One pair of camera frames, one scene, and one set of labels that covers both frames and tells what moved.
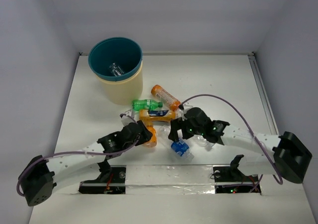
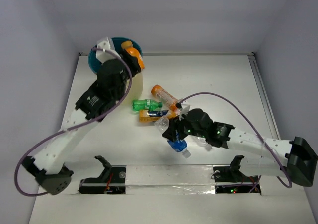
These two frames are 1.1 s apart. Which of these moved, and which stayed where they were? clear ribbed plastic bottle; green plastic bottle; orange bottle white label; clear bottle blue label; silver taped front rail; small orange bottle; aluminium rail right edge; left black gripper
Moved: small orange bottle; left black gripper; clear bottle blue label
Stayed: green plastic bottle; clear ribbed plastic bottle; aluminium rail right edge; orange bottle white label; silver taped front rail
